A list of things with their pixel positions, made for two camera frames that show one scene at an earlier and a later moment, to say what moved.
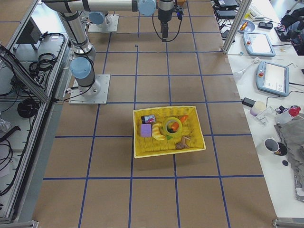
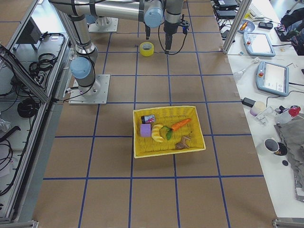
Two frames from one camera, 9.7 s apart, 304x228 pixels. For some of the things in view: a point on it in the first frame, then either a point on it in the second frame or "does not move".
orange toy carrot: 175,125 → 167,131
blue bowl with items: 246,26 does not move
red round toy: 294,110 does not move
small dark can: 148,118 does not move
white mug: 271,145 does not move
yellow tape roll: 179,124 → 147,49
